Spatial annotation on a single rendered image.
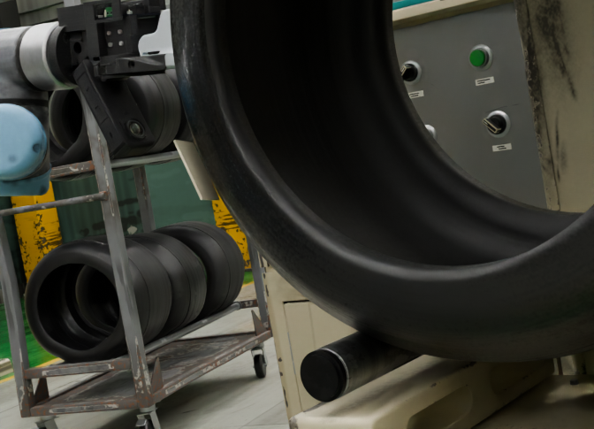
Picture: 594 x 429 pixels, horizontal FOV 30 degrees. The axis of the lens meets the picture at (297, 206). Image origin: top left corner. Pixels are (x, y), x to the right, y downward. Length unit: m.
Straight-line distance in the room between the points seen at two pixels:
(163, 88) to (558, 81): 3.86
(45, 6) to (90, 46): 11.29
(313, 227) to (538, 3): 0.41
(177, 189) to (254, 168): 10.66
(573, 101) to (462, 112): 0.51
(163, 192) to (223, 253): 6.46
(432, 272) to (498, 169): 0.81
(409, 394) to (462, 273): 0.17
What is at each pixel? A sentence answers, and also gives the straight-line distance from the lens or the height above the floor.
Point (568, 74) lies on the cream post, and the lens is 1.19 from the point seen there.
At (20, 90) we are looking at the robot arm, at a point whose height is 1.21.
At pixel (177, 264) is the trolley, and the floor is 0.68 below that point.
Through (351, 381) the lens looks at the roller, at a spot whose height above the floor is 0.89.
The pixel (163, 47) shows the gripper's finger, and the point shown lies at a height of 1.22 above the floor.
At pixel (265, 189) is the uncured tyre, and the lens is 0.94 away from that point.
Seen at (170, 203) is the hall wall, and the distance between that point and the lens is 11.67.
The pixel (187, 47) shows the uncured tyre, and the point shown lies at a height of 1.20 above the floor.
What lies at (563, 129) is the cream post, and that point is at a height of 1.06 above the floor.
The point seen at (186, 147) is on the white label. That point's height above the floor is 1.11.
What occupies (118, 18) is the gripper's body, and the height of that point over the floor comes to 1.25.
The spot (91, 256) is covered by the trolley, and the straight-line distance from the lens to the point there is 4.58.
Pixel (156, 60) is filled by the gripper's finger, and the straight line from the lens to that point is 1.13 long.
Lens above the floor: 1.09
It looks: 3 degrees down
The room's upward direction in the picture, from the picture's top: 10 degrees counter-clockwise
